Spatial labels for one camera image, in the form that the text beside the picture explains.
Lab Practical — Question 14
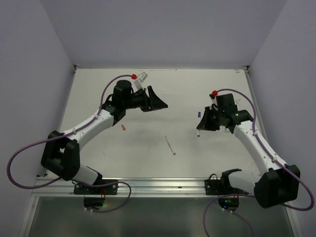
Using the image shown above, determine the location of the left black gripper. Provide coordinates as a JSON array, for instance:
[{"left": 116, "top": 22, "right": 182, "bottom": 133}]
[{"left": 123, "top": 85, "right": 167, "bottom": 112}]

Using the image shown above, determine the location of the orange marker pen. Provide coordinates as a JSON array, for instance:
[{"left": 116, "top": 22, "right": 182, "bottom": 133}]
[{"left": 165, "top": 136, "right": 176, "bottom": 156}]

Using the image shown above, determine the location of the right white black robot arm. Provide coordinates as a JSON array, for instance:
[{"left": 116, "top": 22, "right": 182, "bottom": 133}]
[{"left": 197, "top": 91, "right": 300, "bottom": 208}]

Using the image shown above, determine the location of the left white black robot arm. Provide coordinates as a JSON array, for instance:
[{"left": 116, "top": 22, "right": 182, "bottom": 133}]
[{"left": 40, "top": 80, "right": 168, "bottom": 194}]

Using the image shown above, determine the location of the right controller box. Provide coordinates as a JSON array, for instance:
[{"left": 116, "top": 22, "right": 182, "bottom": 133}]
[{"left": 218, "top": 197, "right": 239, "bottom": 212}]

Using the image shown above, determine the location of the controller box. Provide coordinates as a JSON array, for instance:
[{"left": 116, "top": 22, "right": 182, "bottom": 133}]
[
  {"left": 83, "top": 197, "right": 110, "bottom": 213},
  {"left": 218, "top": 197, "right": 239, "bottom": 212}
]

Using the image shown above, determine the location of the left controller box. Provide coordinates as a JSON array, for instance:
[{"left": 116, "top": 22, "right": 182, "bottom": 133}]
[{"left": 83, "top": 197, "right": 110, "bottom": 213}]

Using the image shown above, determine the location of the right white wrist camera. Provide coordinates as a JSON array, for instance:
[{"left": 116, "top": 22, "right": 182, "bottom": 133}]
[{"left": 209, "top": 90, "right": 218, "bottom": 107}]

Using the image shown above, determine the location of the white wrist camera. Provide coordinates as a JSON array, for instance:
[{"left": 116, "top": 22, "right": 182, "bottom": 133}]
[
  {"left": 209, "top": 90, "right": 218, "bottom": 107},
  {"left": 134, "top": 72, "right": 148, "bottom": 90}
]

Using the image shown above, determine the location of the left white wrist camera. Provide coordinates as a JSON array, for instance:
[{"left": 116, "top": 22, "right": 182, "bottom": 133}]
[{"left": 134, "top": 72, "right": 148, "bottom": 90}]

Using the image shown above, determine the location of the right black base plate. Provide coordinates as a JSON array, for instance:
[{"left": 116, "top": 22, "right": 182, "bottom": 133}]
[{"left": 204, "top": 174, "right": 249, "bottom": 196}]

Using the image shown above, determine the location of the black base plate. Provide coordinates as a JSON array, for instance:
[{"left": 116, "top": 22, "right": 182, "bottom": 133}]
[
  {"left": 74, "top": 179, "right": 118, "bottom": 195},
  {"left": 204, "top": 174, "right": 249, "bottom": 196}
]

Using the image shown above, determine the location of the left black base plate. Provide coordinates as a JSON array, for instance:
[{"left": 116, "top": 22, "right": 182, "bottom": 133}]
[{"left": 74, "top": 179, "right": 118, "bottom": 195}]

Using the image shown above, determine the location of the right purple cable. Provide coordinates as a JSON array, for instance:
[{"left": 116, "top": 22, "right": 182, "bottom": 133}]
[{"left": 202, "top": 88, "right": 313, "bottom": 237}]

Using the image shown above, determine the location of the aluminium mounting rail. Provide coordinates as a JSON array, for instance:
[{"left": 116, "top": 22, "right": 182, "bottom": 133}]
[{"left": 31, "top": 176, "right": 292, "bottom": 198}]

